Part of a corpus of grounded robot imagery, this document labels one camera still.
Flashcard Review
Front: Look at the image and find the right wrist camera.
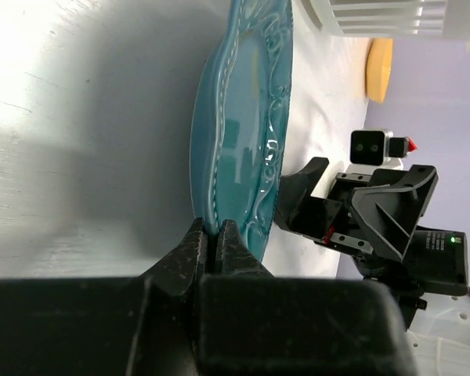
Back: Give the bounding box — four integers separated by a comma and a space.
349, 129, 417, 166

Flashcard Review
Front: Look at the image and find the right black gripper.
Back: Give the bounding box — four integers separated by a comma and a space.
273, 157, 438, 262

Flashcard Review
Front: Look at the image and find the yellow square dish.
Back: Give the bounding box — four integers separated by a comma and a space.
365, 38, 393, 103

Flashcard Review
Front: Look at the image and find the teal scalloped plate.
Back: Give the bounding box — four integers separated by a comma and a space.
190, 1, 293, 259

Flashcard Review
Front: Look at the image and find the white plastic dish basket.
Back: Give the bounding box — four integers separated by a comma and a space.
303, 0, 470, 52

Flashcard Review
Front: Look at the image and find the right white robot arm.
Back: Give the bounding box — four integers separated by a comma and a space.
274, 157, 470, 375

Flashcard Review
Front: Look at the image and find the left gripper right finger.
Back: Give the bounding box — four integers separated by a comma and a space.
199, 220, 277, 375

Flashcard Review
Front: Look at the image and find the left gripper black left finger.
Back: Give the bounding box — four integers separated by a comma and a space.
125, 219, 208, 375

